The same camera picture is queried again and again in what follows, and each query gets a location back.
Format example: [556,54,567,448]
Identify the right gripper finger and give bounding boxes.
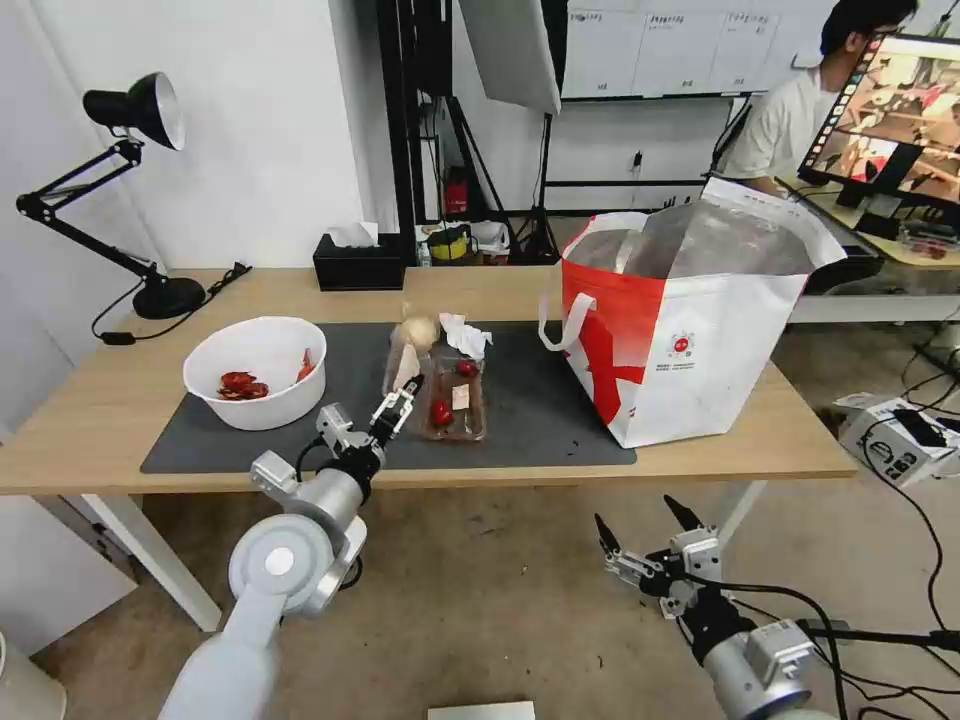
[663,493,711,537]
[593,512,662,584]

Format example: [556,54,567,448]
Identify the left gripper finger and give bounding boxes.
[381,377,426,448]
[369,377,416,434]

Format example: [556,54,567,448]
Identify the red and white takeout bag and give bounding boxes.
[537,176,850,451]

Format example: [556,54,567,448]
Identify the crumpled clear plastic wrapper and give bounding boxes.
[383,301,430,400]

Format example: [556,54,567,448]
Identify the white table leg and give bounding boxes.
[700,479,768,561]
[59,492,224,633]

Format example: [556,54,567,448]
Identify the dark grey table mat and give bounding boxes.
[140,321,640,476]

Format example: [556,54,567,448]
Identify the clear plastic food tray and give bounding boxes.
[414,347,490,445]

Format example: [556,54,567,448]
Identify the round beige bun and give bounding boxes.
[397,314,441,354]

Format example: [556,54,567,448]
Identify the crumpled white napkin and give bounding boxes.
[437,311,496,361]

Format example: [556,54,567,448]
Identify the black tissue box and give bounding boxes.
[312,232,406,293]

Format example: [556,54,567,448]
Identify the white round bowl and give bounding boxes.
[182,315,329,433]

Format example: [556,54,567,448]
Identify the white tissue sheet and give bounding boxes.
[329,221,381,250]

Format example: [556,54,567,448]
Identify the yellow and black container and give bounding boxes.
[426,224,479,263]

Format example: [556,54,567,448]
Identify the black stand leg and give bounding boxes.
[797,618,960,655]

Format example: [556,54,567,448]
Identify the white robot front shell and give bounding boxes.
[427,699,538,720]

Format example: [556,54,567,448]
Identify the red canister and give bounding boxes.
[443,167,473,220]

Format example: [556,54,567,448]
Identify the printed cardboard box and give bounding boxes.
[836,392,960,490]

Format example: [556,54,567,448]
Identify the black light stand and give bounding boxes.
[508,110,562,265]

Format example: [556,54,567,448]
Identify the black desk lamp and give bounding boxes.
[16,71,208,321]

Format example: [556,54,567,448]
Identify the white drawer cabinet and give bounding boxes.
[0,493,145,658]

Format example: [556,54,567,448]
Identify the black metal rack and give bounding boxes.
[374,0,456,268]

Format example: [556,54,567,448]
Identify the light wooden side desk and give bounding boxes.
[772,175,960,325]

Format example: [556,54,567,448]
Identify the white softbox light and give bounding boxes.
[456,0,565,116]

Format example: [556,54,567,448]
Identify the person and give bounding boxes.
[722,0,921,199]

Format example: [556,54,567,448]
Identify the white round bin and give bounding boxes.
[0,628,67,720]

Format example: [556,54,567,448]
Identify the white whiteboard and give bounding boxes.
[558,0,843,103]

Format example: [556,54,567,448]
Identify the computer monitor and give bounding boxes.
[796,29,960,213]

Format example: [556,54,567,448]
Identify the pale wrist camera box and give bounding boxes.
[669,528,726,583]
[314,403,355,451]

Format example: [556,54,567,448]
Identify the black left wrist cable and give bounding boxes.
[294,438,325,483]

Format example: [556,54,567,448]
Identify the black floor cables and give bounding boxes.
[824,322,960,720]

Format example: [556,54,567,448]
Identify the black lamp power cable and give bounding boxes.
[91,260,253,349]

